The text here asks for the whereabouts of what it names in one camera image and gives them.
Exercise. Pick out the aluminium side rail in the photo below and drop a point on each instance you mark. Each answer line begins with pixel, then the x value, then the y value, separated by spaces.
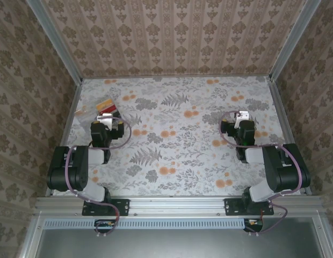
pixel 72 107
pixel 279 107

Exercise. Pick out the aluminium cross rail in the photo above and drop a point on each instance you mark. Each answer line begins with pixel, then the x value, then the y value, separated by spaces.
pixel 177 205

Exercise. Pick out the gold VIP card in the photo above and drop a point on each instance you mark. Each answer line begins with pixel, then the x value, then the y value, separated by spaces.
pixel 106 103

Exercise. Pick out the black connector box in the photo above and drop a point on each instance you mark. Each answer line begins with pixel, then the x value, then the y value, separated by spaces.
pixel 104 224
pixel 252 224

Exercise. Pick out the red VIP card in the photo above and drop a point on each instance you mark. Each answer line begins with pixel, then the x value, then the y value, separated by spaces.
pixel 110 108

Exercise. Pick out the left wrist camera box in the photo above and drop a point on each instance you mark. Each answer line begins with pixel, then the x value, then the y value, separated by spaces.
pixel 104 121

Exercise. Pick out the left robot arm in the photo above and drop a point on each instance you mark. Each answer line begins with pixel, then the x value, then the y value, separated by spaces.
pixel 61 172

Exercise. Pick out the floral table cover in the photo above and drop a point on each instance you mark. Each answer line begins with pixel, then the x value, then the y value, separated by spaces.
pixel 182 129

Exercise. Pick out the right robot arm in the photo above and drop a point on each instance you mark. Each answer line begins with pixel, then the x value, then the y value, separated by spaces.
pixel 287 172

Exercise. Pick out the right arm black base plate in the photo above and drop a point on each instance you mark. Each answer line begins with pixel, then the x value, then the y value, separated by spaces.
pixel 231 207

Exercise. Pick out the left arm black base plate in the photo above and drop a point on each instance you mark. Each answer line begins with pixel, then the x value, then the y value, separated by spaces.
pixel 123 207

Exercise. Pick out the black and white clamp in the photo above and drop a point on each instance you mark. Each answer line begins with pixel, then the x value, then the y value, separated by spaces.
pixel 243 115

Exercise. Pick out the grey metal panel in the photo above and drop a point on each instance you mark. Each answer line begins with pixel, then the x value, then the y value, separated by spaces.
pixel 169 244

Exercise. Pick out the aluminium frame post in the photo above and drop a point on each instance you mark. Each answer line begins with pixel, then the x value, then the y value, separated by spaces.
pixel 53 40
pixel 295 40

